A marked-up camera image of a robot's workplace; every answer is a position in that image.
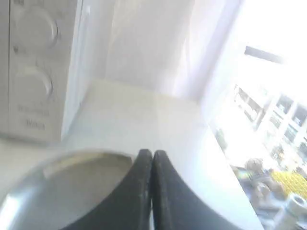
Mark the round metal tray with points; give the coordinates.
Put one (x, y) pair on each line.
(59, 191)

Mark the white knob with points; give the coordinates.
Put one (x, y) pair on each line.
(32, 85)
(36, 28)

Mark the white microwave oven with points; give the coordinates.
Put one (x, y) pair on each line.
(41, 56)

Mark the upper white knob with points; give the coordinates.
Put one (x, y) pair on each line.
(36, 28)

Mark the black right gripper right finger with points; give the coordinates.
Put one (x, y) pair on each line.
(175, 205)

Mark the lower white knob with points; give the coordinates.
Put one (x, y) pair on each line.
(32, 85)

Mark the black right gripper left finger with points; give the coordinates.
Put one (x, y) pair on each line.
(128, 206)

